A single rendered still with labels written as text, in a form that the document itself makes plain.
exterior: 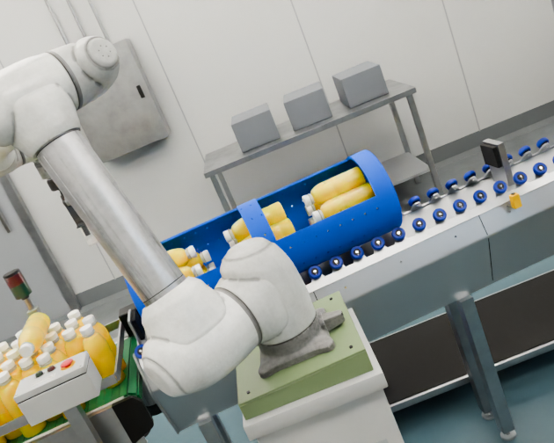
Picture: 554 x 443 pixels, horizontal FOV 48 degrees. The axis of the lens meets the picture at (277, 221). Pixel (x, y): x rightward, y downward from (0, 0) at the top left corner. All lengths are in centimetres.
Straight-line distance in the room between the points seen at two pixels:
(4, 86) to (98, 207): 29
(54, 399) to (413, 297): 116
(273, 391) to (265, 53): 408
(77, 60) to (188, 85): 388
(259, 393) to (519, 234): 118
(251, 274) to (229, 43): 400
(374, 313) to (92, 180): 115
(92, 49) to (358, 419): 96
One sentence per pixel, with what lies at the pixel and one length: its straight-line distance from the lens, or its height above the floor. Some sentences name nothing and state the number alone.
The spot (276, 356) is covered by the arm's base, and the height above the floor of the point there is 108.
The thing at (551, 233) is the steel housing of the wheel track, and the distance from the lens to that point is 232.
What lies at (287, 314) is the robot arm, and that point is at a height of 117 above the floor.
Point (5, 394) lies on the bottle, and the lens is 202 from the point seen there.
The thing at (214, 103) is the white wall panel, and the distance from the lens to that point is 522.
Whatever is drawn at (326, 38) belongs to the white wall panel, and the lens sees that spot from 526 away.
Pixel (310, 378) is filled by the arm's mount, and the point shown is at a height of 104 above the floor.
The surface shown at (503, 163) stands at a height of 101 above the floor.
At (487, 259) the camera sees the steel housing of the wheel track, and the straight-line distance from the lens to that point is 221.
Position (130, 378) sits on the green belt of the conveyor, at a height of 90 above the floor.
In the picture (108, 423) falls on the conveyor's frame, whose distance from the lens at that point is 200.
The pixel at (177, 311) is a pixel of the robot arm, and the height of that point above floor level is 131.
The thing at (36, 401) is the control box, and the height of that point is 106.
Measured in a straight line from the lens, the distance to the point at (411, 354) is 292.
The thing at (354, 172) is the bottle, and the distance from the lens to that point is 203.
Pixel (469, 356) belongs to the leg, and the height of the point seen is 31.
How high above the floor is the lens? 176
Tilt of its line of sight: 18 degrees down
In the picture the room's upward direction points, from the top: 23 degrees counter-clockwise
